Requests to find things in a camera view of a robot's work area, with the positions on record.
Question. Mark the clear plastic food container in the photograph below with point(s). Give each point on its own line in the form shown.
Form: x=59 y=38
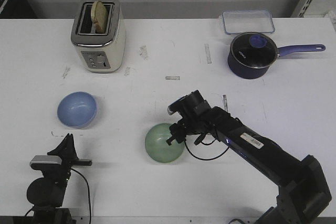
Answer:
x=241 y=21

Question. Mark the cream two-slot toaster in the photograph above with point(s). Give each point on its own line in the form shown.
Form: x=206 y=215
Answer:
x=99 y=53

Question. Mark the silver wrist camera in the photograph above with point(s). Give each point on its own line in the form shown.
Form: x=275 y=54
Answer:
x=177 y=106
x=45 y=162

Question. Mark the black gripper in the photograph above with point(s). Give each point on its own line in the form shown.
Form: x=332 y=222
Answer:
x=62 y=172
x=195 y=113

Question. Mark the green bowl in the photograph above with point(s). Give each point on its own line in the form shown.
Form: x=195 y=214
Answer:
x=157 y=147

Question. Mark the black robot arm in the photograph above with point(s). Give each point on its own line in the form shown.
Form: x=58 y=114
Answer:
x=303 y=190
x=47 y=193

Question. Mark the toast bread slice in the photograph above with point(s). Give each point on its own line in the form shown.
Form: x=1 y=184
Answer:
x=99 y=17

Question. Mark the dark blue saucepan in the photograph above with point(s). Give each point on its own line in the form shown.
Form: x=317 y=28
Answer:
x=254 y=73

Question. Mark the blue bowl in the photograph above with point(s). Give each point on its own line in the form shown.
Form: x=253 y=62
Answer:
x=77 y=110

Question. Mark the glass lid with blue knob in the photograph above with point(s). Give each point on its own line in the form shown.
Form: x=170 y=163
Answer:
x=254 y=50

